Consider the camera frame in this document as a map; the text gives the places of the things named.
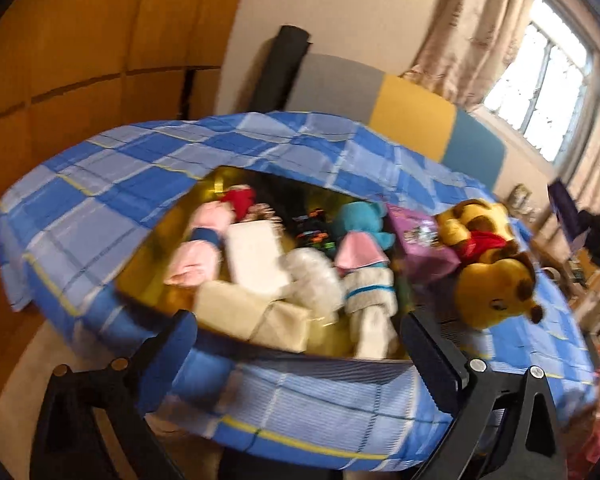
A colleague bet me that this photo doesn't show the cream cloth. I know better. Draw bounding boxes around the cream cloth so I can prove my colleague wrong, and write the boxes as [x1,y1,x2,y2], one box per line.
[193,281,312,353]

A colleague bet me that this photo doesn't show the pink towel blue band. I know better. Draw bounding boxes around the pink towel blue band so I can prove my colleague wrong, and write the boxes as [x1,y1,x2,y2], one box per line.
[163,200,235,287]

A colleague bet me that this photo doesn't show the teal plush bear pink dress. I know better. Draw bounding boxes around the teal plush bear pink dress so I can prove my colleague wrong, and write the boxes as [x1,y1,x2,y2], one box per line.
[332,200,396,275]

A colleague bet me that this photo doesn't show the white fluffy plush ball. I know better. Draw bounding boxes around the white fluffy plush ball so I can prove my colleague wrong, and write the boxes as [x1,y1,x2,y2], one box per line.
[280,247,344,324]

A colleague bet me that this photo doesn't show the white foam block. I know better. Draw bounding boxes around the white foam block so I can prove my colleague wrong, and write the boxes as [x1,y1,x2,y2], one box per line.
[225,220,290,299]

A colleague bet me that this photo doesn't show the black wig with beads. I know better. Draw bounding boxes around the black wig with beads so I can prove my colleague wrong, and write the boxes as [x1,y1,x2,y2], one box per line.
[264,179,339,256]

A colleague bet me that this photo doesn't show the beige satin scrunchie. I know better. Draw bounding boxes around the beige satin scrunchie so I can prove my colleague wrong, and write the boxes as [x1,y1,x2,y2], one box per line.
[244,203,280,223]

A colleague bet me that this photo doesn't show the small red plush doll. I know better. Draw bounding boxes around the small red plush doll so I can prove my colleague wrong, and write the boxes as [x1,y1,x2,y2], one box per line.
[221,184,256,222]

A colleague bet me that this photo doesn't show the white socks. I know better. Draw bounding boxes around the white socks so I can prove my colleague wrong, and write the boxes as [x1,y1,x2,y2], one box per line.
[342,266,398,360]

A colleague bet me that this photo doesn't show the yellow brown plush dog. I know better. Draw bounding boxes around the yellow brown plush dog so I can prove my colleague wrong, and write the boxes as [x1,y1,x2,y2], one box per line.
[434,198,544,330]

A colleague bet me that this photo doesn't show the wooden side desk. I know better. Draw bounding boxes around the wooden side desk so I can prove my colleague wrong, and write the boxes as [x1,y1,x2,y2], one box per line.
[505,179,600,334]

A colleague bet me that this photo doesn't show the purple cardboard box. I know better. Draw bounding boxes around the purple cardboard box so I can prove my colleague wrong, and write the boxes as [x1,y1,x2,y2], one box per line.
[386,204,460,285]

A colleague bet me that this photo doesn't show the gold metal tin tray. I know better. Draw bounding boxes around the gold metal tin tray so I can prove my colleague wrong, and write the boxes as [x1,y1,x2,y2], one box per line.
[116,166,400,362]

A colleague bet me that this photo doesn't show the grey yellow blue headboard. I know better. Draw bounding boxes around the grey yellow blue headboard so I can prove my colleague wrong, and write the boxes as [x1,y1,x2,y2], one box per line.
[285,53,506,190]

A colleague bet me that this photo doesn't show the window with metal bars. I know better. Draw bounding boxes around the window with metal bars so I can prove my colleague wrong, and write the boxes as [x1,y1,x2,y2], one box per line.
[482,0,593,165]

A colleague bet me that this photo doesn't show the wooden wardrobe panels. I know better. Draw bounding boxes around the wooden wardrobe panels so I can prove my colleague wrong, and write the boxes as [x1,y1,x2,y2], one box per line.
[0,0,240,393]

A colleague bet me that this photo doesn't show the beige floral curtain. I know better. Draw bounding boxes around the beige floral curtain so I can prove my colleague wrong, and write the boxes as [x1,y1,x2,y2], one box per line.
[402,0,534,110]

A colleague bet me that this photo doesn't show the black rolled mat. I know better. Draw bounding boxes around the black rolled mat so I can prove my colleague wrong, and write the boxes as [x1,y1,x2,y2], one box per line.
[247,25,311,113]

